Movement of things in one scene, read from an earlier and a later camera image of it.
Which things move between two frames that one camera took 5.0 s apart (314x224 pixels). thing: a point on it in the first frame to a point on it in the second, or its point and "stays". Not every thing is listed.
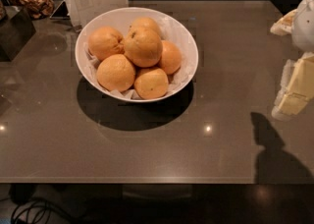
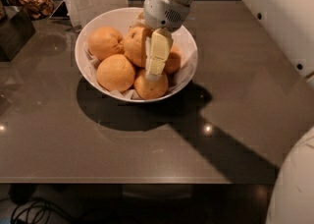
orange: (142, 48) stays
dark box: (16, 31) stays
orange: (116, 74) stays
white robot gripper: (304, 27) to (162, 11)
